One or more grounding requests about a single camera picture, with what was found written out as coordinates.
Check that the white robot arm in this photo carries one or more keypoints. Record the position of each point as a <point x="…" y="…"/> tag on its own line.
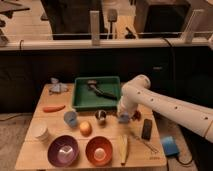
<point x="194" y="117"/>

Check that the black rectangular block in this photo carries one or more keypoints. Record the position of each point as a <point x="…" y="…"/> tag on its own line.
<point x="147" y="129"/>

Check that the green plastic tray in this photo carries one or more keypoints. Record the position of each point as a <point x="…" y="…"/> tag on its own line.
<point x="93" y="93"/>

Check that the orange carrot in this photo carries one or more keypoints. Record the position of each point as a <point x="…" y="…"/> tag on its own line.
<point x="50" y="109"/>

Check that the orange bowl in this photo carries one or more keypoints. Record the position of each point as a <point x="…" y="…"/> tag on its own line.
<point x="99" y="151"/>

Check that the light blue cup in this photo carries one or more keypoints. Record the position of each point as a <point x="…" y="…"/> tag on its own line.
<point x="70" y="118"/>

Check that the bunch of dark grapes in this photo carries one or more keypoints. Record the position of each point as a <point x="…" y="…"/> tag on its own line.
<point x="136" y="116"/>

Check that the purple bowl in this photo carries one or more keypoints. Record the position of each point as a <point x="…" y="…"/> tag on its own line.
<point x="63" y="151"/>

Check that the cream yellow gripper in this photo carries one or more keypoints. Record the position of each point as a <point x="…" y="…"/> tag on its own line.
<point x="124" y="109"/>

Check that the small metal cup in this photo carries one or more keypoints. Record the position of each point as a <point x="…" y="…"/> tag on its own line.
<point x="101" y="117"/>

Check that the yellow corn cob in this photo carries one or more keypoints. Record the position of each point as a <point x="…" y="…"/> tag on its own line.
<point x="123" y="147"/>

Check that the orange round fruit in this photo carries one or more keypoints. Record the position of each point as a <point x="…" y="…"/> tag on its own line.
<point x="85" y="128"/>

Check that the blue box on floor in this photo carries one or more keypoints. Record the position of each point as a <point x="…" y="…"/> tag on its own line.
<point x="169" y="146"/>

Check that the wooden table board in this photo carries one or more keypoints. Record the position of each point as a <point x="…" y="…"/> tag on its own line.
<point x="129" y="152"/>

